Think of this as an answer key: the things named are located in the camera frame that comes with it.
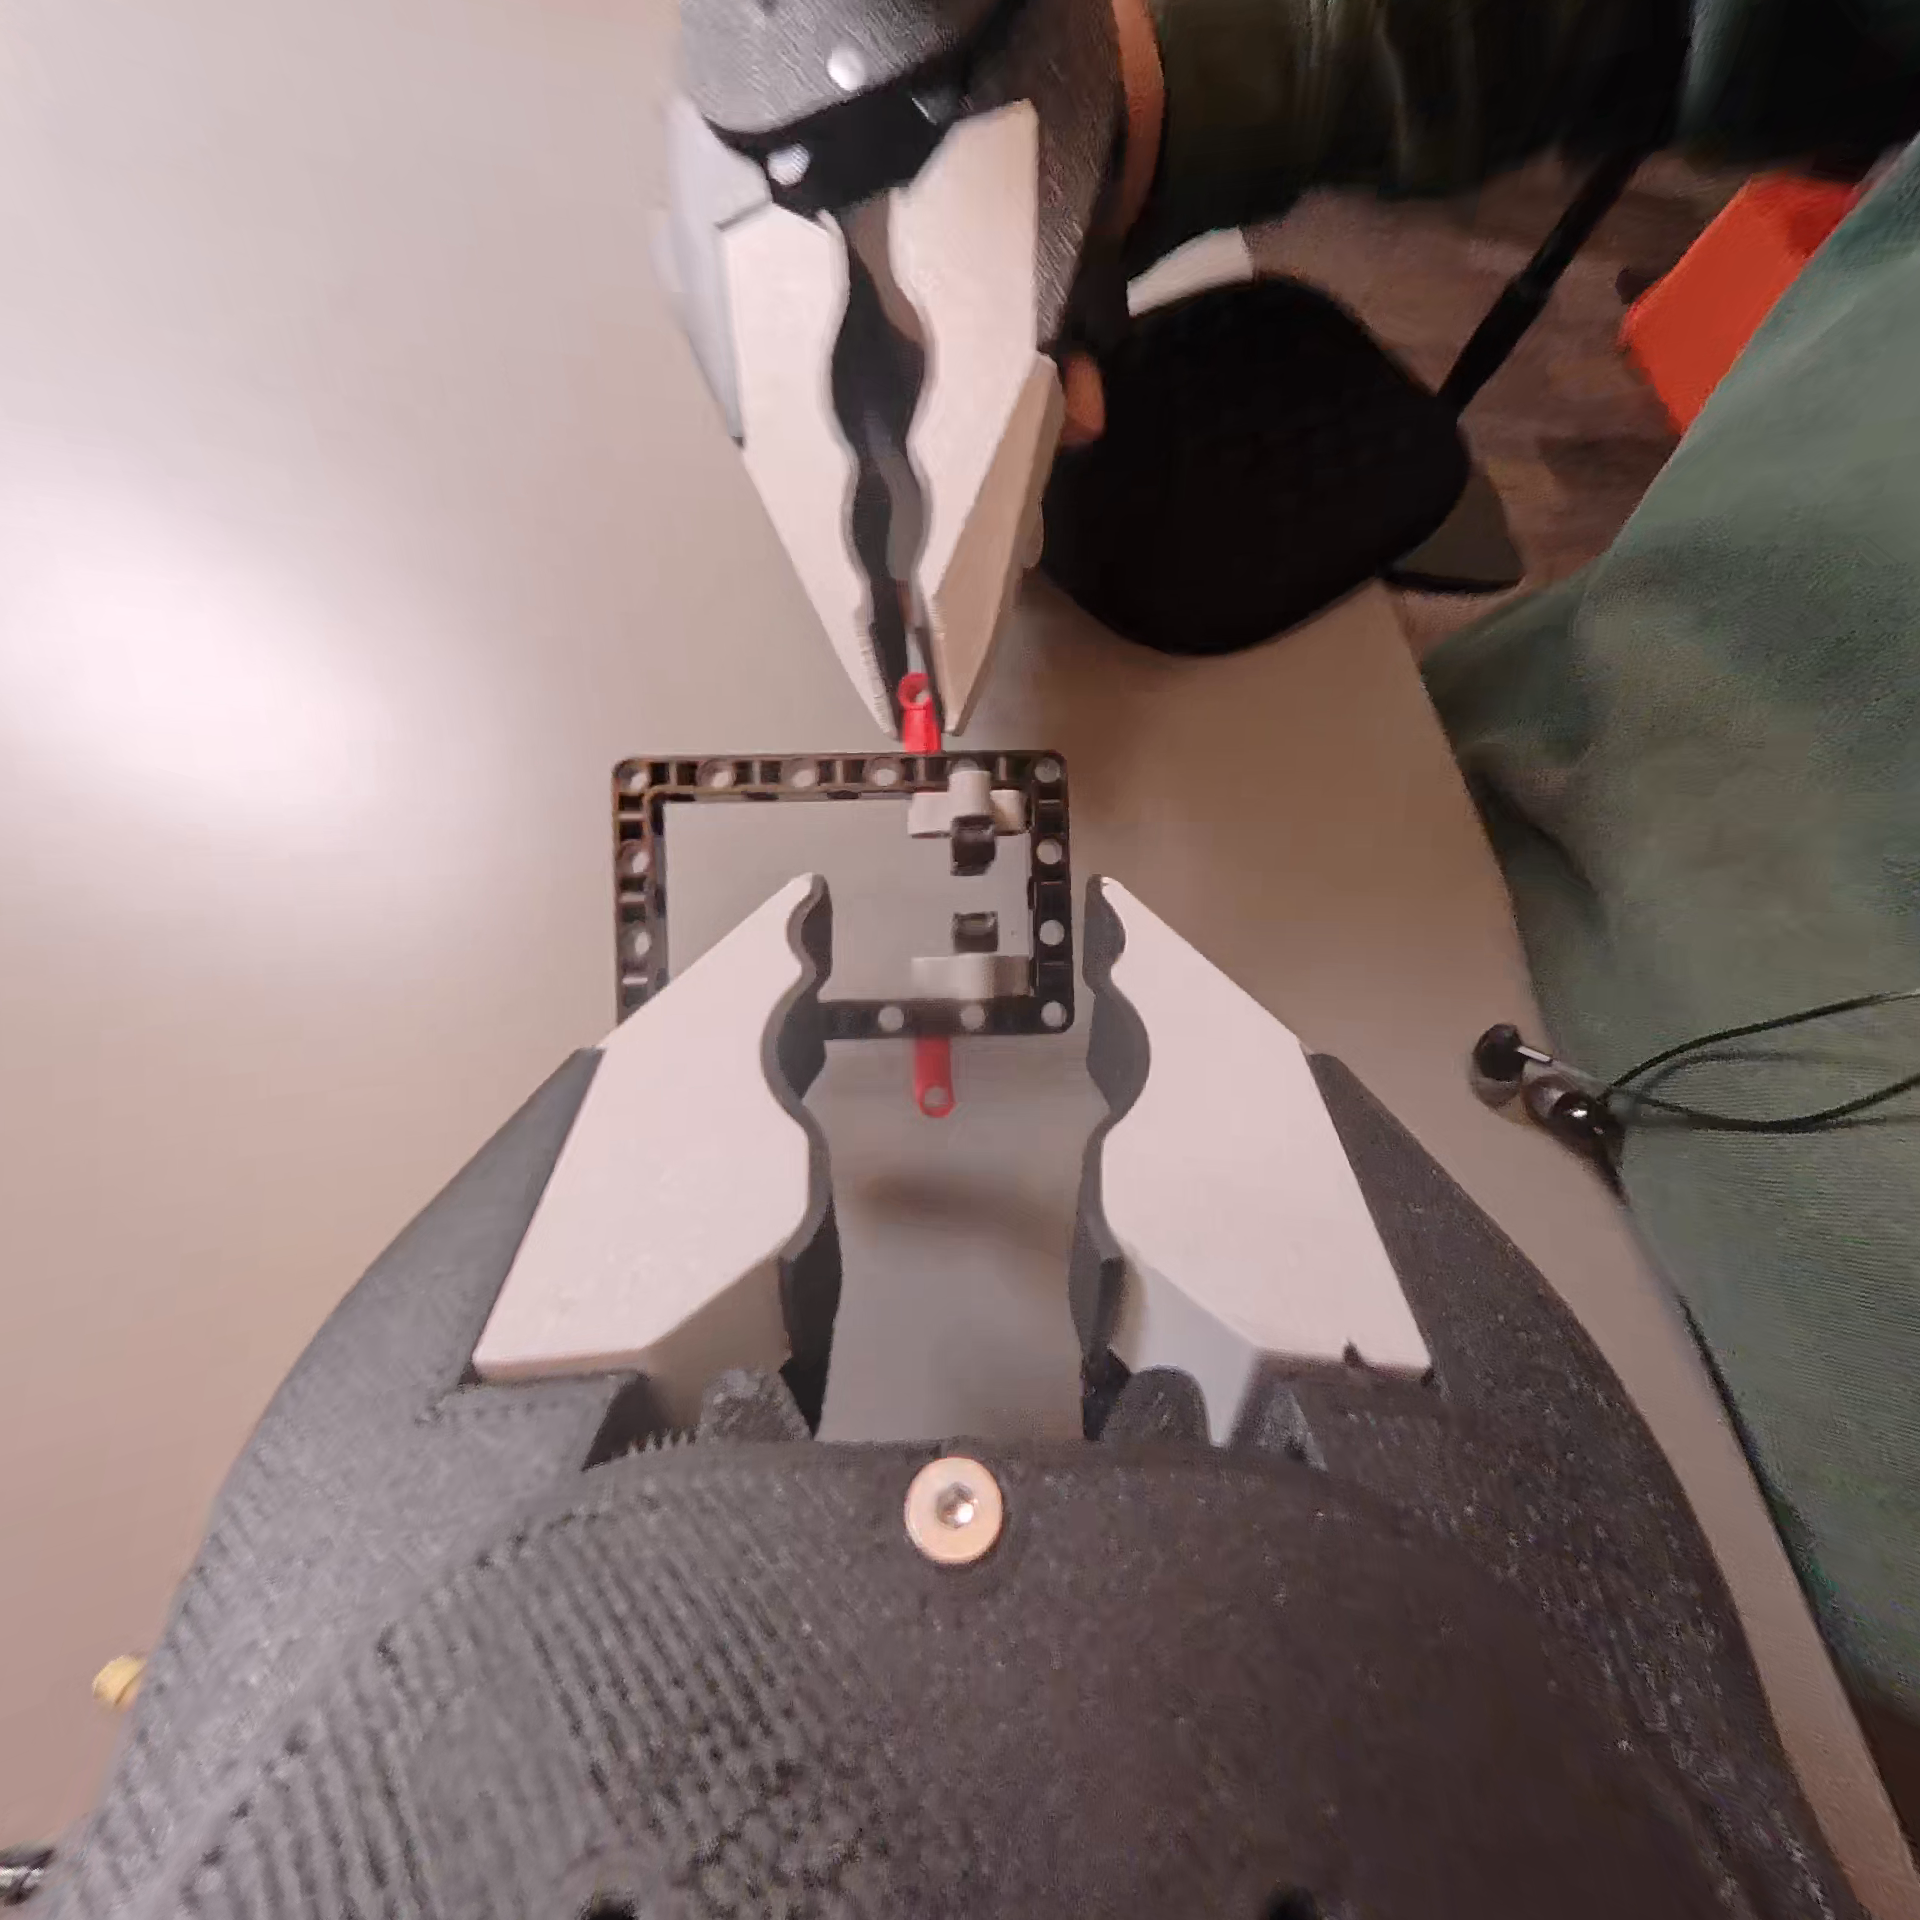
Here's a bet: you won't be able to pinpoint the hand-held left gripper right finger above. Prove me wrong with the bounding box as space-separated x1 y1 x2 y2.
1068 874 1434 1444

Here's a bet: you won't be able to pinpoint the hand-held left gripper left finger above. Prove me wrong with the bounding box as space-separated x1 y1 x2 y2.
468 874 838 1426

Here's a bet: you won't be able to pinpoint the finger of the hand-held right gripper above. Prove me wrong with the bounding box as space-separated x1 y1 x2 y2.
661 97 917 732
882 102 1064 729

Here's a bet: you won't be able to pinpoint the black lego frame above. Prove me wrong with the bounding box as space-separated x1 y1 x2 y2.
613 750 1080 1039

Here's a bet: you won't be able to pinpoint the orange box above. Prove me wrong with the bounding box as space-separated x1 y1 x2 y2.
1617 166 1870 437

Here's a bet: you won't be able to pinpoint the black wired earphones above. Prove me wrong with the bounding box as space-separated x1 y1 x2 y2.
1472 989 1920 1164

